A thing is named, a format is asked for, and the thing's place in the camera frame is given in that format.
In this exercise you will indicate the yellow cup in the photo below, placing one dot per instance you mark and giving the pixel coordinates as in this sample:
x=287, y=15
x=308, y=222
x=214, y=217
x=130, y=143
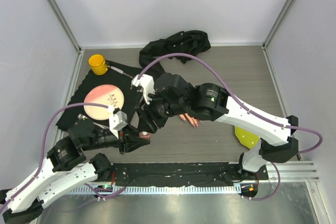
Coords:
x=98, y=64

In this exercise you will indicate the yellow green plate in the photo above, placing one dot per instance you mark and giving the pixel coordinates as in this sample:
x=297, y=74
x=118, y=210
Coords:
x=246, y=138

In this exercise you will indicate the table knife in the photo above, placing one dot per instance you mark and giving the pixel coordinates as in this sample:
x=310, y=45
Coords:
x=120, y=71

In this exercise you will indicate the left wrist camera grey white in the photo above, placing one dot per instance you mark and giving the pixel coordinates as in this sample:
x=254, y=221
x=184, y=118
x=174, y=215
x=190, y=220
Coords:
x=117, y=122

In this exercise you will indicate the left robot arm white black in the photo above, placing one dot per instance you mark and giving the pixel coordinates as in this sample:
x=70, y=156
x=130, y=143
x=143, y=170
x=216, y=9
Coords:
x=65, y=167

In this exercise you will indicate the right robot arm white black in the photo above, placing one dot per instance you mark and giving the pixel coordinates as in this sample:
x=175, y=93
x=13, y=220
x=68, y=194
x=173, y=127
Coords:
x=170, y=95

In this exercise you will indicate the black sleeved shirt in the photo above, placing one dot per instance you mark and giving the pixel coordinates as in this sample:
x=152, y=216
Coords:
x=191, y=42

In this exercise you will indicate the mannequin hand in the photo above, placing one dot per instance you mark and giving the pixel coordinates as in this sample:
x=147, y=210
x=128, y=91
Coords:
x=191, y=120

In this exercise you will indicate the nail polish bottle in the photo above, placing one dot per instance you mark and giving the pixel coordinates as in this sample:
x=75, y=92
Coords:
x=145, y=135

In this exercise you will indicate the silver fork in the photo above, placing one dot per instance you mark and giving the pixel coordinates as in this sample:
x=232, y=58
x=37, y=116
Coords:
x=83, y=117

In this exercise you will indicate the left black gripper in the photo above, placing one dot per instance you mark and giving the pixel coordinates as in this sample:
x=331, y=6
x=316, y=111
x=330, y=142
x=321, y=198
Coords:
x=132, y=142

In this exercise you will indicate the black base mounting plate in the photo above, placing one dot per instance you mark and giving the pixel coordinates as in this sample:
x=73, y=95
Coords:
x=207, y=174

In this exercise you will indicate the white slotted cable duct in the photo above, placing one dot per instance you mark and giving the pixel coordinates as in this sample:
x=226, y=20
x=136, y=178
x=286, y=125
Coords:
x=236, y=189

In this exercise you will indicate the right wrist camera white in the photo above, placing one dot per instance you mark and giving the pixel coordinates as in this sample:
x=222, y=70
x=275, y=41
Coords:
x=146, y=85

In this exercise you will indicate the pink cream plate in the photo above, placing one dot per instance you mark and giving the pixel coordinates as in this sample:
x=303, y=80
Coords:
x=104, y=94

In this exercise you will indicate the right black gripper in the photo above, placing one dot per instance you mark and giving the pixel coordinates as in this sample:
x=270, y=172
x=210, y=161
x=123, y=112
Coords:
x=147, y=116

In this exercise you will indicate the black placemat cloth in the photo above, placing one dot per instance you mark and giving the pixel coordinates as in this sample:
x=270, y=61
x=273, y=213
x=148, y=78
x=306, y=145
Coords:
x=91, y=81

